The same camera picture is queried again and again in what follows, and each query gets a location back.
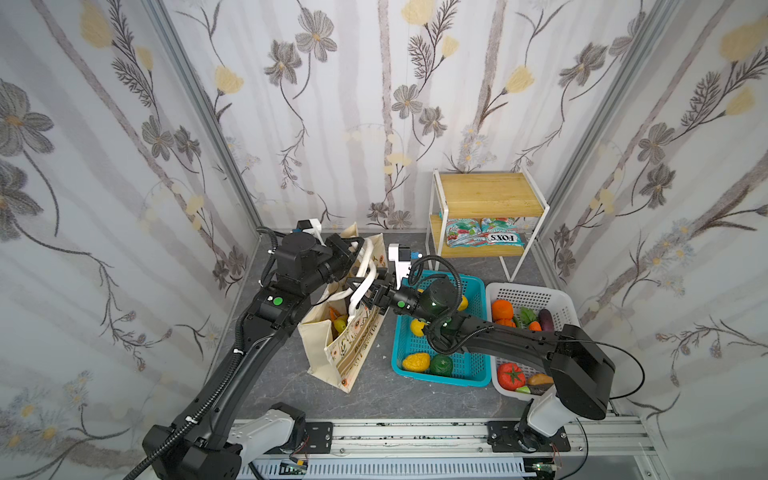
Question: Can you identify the cream floral tote bag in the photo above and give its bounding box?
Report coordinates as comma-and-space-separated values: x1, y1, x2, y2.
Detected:
298, 234, 387, 393

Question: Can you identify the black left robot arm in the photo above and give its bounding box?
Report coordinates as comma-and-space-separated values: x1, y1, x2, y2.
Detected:
126, 227, 364, 479

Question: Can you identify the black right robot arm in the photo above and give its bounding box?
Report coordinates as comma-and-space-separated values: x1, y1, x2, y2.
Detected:
351, 259, 616, 441

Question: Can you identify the teal candy bag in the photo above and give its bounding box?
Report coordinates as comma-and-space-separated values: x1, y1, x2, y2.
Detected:
445, 218, 483, 248

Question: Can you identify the Fox's candy bag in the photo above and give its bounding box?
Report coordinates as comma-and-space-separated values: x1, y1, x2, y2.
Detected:
481, 218, 524, 247

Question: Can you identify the yellow lemon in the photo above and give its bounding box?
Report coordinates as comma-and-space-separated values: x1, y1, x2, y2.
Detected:
410, 319, 427, 338

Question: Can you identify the teal plastic basket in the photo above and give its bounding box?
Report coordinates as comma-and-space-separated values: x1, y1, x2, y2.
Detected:
391, 269, 493, 388

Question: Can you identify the green bell pepper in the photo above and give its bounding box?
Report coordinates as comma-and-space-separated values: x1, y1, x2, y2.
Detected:
429, 354, 454, 377

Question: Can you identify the yellow bumpy citrus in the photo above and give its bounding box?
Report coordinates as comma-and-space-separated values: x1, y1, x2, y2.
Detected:
401, 353, 431, 373

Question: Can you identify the orange tangerine in white basket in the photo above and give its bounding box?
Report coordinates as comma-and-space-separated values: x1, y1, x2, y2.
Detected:
491, 299, 515, 322

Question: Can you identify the white wooden two-tier shelf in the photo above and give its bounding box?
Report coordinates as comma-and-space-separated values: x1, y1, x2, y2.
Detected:
425, 170, 550, 282

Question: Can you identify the red tomato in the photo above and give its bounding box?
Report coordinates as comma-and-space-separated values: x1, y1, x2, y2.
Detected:
496, 362, 527, 391

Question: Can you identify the white plastic basket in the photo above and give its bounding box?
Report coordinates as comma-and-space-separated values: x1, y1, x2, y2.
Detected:
484, 281, 592, 402

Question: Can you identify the brown potato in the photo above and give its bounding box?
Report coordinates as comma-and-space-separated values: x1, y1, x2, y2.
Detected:
527, 374, 554, 387

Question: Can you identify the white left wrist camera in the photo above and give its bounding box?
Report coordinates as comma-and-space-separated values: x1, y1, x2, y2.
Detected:
293, 218, 324, 244

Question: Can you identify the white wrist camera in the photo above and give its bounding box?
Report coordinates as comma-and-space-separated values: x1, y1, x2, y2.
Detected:
293, 218, 324, 244
387, 243, 423, 289

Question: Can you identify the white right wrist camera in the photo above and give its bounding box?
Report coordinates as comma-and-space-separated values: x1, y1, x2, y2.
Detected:
387, 243, 423, 289

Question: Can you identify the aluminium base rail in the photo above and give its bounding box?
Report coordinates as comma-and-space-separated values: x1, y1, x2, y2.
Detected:
155, 416, 661, 480

